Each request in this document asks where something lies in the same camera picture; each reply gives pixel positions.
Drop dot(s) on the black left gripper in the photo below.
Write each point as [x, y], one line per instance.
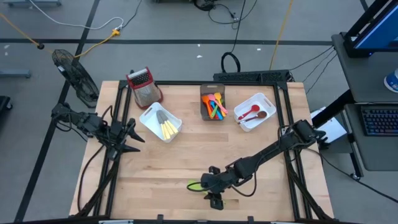
[118, 137]

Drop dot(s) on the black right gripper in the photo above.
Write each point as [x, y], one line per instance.
[217, 182]

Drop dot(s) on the large green silicone spoon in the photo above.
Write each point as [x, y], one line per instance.
[196, 186]

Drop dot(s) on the small blue silicone spoon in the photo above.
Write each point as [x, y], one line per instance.
[219, 116]

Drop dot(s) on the small green silicone spoon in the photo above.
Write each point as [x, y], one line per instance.
[214, 114]

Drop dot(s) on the brown wooden spoon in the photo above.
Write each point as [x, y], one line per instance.
[262, 114]

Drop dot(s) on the large red silicone spoon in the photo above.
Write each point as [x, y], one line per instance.
[255, 108]

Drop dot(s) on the small orange silicone spoon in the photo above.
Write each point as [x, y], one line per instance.
[205, 100]

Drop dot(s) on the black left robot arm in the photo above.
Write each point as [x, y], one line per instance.
[87, 124]

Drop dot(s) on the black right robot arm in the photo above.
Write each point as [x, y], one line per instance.
[273, 149]

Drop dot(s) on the white plastic bin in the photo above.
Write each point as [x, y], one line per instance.
[267, 102]
[149, 119]

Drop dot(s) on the red metal box grater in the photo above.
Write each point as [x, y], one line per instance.
[146, 93]

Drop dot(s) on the black table clamp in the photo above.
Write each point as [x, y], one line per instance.
[160, 218]
[250, 219]

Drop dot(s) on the black floor fan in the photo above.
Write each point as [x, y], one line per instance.
[74, 77]

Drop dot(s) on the grey translucent plastic bin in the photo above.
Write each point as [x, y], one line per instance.
[206, 88]

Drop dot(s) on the black vented equipment box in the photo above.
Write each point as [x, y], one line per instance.
[275, 76]
[236, 77]

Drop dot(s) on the white flat box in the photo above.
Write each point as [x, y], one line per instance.
[334, 132]

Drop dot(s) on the black floor puck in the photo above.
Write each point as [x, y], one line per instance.
[40, 46]

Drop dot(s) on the black caster base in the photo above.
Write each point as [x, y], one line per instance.
[4, 104]

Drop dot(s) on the grey furniture foot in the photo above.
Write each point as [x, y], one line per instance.
[31, 3]
[15, 73]

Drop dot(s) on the tall wooden stick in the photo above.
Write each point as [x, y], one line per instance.
[282, 31]

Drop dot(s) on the black backlit keyboard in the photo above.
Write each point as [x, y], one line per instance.
[379, 121]

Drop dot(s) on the grey computer cart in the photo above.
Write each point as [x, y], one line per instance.
[363, 77]

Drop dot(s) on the white blue container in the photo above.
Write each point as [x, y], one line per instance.
[391, 81]

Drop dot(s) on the blue screen computer monitor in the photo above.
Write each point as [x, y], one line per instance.
[379, 34]

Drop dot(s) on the black monitor stand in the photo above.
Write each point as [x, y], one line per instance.
[367, 18]

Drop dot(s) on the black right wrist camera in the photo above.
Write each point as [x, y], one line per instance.
[217, 202]

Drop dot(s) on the black aluminium table frame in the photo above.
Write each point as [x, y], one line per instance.
[180, 82]

